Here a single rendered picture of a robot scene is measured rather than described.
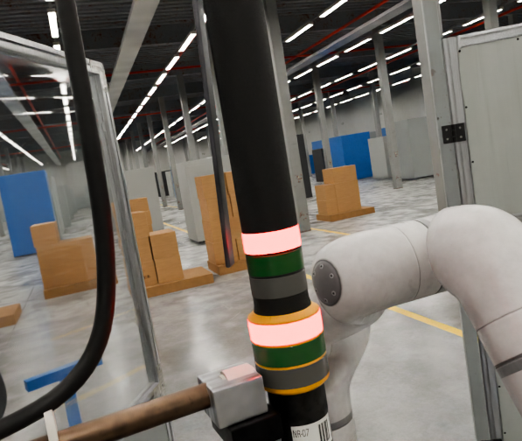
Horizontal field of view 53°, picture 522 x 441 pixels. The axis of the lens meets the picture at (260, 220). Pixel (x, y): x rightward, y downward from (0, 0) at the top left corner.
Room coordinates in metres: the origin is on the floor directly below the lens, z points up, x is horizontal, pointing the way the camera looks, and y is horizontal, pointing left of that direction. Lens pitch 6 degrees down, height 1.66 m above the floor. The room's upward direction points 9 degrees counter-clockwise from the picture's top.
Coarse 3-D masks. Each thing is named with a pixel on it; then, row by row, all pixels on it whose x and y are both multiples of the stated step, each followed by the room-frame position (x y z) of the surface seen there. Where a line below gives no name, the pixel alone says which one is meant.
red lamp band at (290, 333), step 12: (252, 324) 0.29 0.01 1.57; (288, 324) 0.28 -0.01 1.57; (300, 324) 0.28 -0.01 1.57; (312, 324) 0.29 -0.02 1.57; (252, 336) 0.30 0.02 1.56; (264, 336) 0.29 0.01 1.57; (276, 336) 0.28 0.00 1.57; (288, 336) 0.28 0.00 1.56; (300, 336) 0.28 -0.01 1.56; (312, 336) 0.29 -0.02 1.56
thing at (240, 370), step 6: (240, 366) 0.29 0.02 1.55; (246, 366) 0.29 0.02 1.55; (252, 366) 0.29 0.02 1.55; (222, 372) 0.29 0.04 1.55; (228, 372) 0.29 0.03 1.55; (234, 372) 0.29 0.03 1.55; (240, 372) 0.29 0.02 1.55; (246, 372) 0.29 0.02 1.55; (252, 372) 0.29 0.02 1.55; (222, 378) 0.29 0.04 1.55; (228, 378) 0.28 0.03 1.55; (234, 378) 0.28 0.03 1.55
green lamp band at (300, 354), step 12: (264, 348) 0.29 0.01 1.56; (276, 348) 0.28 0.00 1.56; (288, 348) 0.28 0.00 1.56; (300, 348) 0.28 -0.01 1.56; (312, 348) 0.29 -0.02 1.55; (324, 348) 0.30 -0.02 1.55; (264, 360) 0.29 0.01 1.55; (276, 360) 0.29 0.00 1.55; (288, 360) 0.28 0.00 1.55; (300, 360) 0.28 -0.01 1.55; (312, 360) 0.29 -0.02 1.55
